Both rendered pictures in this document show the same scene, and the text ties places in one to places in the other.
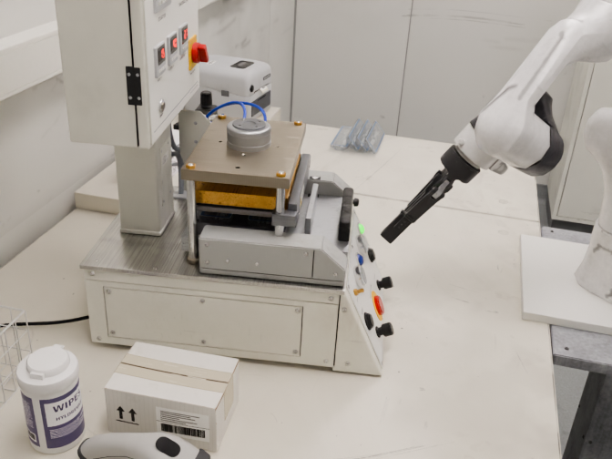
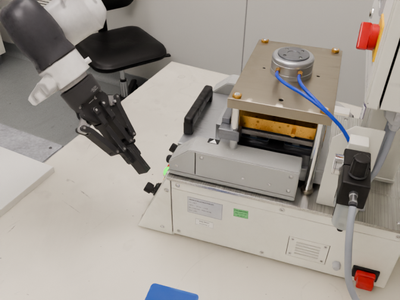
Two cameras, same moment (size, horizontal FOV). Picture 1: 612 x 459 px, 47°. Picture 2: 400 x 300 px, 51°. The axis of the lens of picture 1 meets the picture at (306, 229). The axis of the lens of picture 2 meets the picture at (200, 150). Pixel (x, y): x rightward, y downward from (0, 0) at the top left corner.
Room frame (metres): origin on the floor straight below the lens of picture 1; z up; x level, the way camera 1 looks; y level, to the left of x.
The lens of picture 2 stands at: (1.93, 0.11, 1.48)
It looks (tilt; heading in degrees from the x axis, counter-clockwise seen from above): 38 degrees down; 193
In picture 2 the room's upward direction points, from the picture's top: 1 degrees clockwise
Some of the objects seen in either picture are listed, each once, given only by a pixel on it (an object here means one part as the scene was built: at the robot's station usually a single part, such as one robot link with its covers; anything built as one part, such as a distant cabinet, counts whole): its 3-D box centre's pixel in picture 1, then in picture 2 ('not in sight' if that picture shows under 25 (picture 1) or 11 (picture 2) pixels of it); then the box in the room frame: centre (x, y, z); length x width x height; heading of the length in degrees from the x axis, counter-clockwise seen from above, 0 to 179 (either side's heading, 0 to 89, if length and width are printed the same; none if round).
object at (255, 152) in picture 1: (233, 151); (303, 91); (1.19, 0.14, 1.08); 0.31 x 0.24 x 0.13; 176
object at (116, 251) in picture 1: (229, 231); (294, 150); (1.17, 0.15, 0.93); 0.46 x 0.35 x 0.01; 86
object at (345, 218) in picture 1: (346, 212); (199, 108); (1.16, -0.07, 0.99); 0.15 x 0.02 x 0.04; 176
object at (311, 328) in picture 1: (252, 269); (269, 182); (1.19, 0.10, 0.84); 0.53 x 0.37 x 0.17; 86
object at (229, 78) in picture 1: (229, 87); not in sight; (2.25, 0.28, 0.88); 0.25 x 0.20 x 0.17; 71
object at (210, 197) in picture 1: (249, 164); (286, 93); (1.18, 0.11, 1.07); 0.22 x 0.17 x 0.10; 176
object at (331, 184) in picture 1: (296, 188); (230, 165); (1.31, 0.03, 0.97); 0.26 x 0.05 x 0.07; 86
